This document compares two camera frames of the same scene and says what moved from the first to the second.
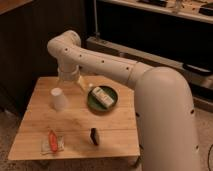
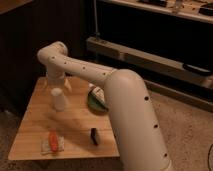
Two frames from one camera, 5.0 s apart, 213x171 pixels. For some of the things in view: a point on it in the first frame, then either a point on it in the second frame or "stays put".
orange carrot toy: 53,141 stays put
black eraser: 93,136 stays put
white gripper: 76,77 → 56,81
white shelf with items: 199,10 stays put
